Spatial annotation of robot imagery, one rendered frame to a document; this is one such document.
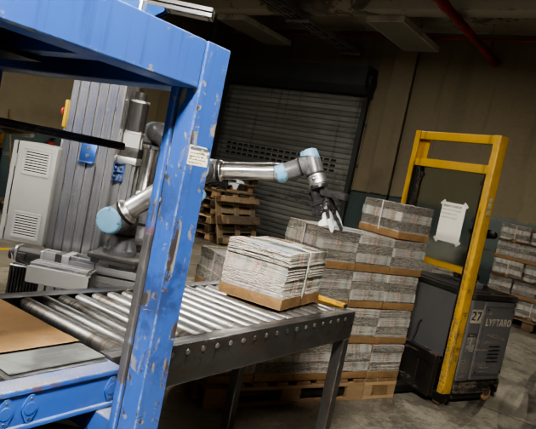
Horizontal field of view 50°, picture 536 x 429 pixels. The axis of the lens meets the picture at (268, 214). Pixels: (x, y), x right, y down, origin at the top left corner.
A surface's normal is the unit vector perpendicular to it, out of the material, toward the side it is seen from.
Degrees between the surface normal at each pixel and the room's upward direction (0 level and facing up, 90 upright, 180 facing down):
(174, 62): 90
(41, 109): 90
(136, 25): 90
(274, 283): 90
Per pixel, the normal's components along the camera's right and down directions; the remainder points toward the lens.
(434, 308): -0.83, -0.13
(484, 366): 0.53, 0.17
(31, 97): 0.80, 0.20
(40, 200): 0.01, 0.07
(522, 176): -0.57, -0.06
